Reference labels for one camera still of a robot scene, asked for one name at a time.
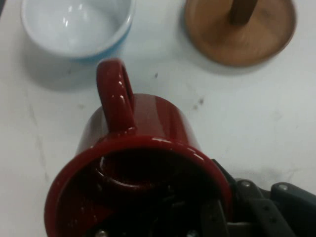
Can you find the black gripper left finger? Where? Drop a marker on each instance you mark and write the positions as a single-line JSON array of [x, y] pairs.
[[212, 219]]

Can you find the red ceramic mug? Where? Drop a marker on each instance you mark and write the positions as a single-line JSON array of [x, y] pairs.
[[153, 118]]

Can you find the wooden mug tree stand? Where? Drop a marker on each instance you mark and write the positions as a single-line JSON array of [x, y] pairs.
[[222, 44]]

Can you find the white and blue bowl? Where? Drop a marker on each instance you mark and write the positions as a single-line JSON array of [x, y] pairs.
[[74, 29]]

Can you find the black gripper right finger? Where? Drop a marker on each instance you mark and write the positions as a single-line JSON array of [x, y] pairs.
[[261, 214]]

